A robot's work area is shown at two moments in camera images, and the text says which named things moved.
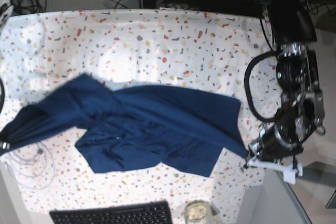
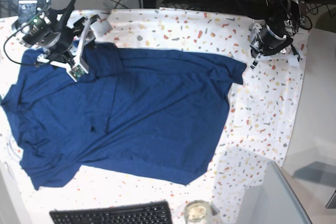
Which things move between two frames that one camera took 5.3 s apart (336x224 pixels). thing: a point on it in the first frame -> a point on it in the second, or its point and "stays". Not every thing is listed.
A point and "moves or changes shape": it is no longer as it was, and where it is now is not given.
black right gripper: x=279 y=142 -> x=270 y=42
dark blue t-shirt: x=136 y=126 moves or changes shape
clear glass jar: x=197 y=211 stays
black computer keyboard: x=153 y=212 stays
